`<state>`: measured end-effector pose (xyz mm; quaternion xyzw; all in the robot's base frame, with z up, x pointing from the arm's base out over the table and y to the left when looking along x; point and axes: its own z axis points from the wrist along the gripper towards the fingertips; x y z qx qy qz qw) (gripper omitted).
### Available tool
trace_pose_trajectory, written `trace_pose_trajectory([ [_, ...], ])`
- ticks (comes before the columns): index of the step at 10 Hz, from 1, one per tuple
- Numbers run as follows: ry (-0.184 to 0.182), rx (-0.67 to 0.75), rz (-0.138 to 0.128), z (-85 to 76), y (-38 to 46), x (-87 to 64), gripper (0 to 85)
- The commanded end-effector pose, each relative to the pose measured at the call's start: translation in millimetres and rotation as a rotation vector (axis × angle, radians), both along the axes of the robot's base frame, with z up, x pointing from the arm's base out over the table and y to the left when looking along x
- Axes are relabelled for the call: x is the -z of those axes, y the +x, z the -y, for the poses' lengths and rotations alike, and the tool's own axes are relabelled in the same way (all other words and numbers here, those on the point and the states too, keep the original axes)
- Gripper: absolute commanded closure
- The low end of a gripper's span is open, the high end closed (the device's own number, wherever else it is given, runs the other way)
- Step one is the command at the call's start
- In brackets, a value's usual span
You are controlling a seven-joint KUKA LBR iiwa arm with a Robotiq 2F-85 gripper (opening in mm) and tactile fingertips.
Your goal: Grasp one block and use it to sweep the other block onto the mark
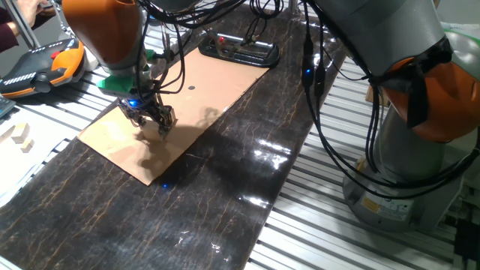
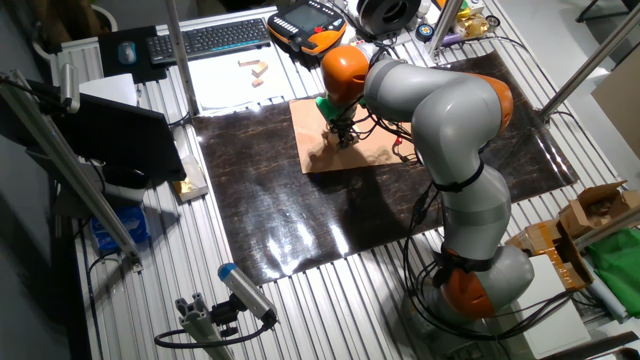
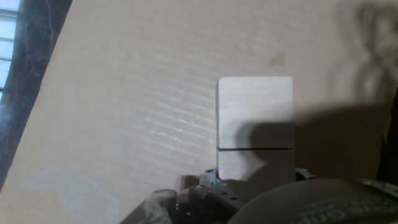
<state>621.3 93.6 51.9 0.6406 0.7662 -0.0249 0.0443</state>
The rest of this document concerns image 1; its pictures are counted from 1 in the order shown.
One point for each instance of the brown taped cardboard box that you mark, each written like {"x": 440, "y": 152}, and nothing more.
{"x": 373, "y": 95}

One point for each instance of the slanted aluminium post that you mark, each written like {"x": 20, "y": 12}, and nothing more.
{"x": 293, "y": 4}

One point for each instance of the dark marble pattern mat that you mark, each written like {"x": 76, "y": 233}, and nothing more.
{"x": 150, "y": 225}

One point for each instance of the black box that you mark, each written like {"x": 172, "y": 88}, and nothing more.
{"x": 467, "y": 240}

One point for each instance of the black plastic tray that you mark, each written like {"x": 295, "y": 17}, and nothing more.
{"x": 270, "y": 56}

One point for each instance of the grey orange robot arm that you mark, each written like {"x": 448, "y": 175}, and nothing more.
{"x": 375, "y": 30}

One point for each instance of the white paper stack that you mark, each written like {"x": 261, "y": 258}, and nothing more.
{"x": 22, "y": 168}

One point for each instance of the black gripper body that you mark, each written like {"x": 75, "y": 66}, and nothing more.
{"x": 140, "y": 105}

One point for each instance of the white egg shaped object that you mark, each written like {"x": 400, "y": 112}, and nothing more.
{"x": 90, "y": 63}

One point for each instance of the medium wooden block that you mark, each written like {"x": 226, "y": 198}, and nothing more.
{"x": 20, "y": 132}

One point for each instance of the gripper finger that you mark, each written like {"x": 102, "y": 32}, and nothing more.
{"x": 135, "y": 119}
{"x": 167, "y": 120}

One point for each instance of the black keyboard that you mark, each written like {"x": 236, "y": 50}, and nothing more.
{"x": 4, "y": 107}

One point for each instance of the flat wooden plank piece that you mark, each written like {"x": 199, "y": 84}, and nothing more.
{"x": 5, "y": 135}

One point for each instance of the orange black teach pendant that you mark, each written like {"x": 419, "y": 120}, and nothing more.
{"x": 63, "y": 60}

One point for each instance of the green gripper mount adapter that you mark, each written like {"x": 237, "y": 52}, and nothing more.
{"x": 114, "y": 84}

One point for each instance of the brown cardboard sheet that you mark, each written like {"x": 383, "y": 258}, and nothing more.
{"x": 210, "y": 93}

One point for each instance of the small wooden cube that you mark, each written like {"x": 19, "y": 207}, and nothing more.
{"x": 27, "y": 145}

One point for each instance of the person's hand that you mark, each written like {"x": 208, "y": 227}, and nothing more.
{"x": 35, "y": 5}

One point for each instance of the grey metal tripod leg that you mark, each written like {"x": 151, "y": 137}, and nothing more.
{"x": 21, "y": 24}

